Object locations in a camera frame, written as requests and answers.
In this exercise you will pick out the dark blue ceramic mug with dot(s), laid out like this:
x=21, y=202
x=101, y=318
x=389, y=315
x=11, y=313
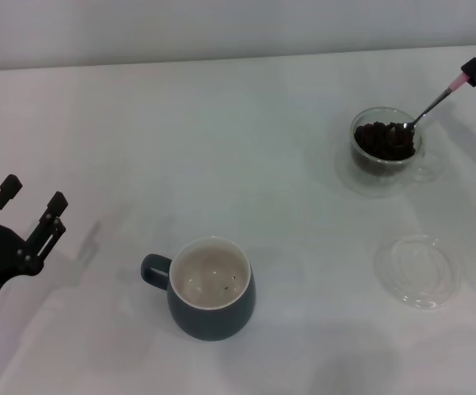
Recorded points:
x=213, y=321

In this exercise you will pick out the clear double-walled glass cup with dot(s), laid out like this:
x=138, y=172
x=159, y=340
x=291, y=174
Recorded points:
x=386, y=173

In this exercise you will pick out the clear glass saucer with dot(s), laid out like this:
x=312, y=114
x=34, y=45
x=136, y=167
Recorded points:
x=347, y=177

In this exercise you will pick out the small clear glass dish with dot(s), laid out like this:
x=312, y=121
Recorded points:
x=431, y=284

